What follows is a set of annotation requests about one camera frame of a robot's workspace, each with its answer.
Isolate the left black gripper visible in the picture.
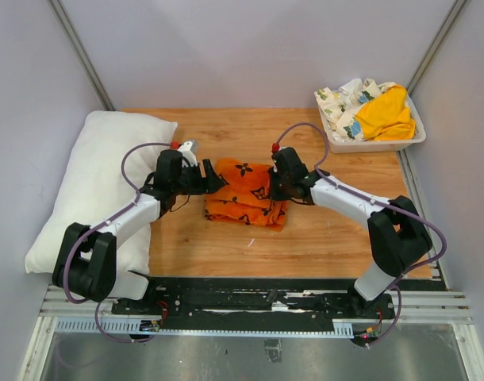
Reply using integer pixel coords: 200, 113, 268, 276
172, 159, 225, 195

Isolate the orange patterned pillowcase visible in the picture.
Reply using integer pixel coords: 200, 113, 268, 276
204, 158, 288, 231

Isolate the white pillow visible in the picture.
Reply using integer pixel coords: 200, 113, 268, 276
25, 111, 178, 273

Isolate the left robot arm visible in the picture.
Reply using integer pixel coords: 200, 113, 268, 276
52, 149, 225, 304

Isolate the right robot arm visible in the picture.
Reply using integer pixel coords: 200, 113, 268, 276
269, 144, 432, 318

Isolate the white printed cloth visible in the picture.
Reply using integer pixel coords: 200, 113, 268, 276
314, 78, 396, 142

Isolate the yellow cloth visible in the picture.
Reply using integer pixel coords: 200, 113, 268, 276
355, 85, 416, 141

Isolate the white plastic basket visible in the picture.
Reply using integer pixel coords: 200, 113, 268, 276
317, 95, 426, 153

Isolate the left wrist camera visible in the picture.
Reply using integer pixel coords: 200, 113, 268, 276
171, 140, 198, 167

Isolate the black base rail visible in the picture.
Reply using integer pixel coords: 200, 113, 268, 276
110, 275, 444, 334

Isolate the white slotted cable duct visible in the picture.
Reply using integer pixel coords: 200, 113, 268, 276
53, 316, 355, 339

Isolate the left aluminium frame post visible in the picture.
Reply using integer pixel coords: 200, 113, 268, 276
46, 0, 116, 111

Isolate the aluminium frame post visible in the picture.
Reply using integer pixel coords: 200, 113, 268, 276
46, 0, 116, 111
406, 0, 471, 96

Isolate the right aluminium frame post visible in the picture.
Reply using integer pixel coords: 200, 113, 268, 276
406, 0, 471, 96

